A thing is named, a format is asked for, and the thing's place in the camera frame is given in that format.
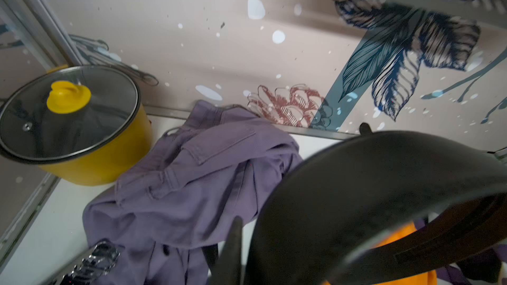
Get black leather belt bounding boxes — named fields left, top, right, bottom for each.
left=42, top=240, right=124, bottom=285

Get purple camouflage trousers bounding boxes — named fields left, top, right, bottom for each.
left=411, top=213, right=507, bottom=285

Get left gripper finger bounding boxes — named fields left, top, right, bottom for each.
left=209, top=216, right=243, bottom=285

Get orange trousers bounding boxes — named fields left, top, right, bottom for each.
left=324, top=223, right=446, bottom=284

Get yellow pot with lid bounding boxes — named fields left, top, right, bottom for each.
left=1, top=65, right=152, bottom=186

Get lavender purple trousers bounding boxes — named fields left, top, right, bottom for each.
left=83, top=101, right=302, bottom=284

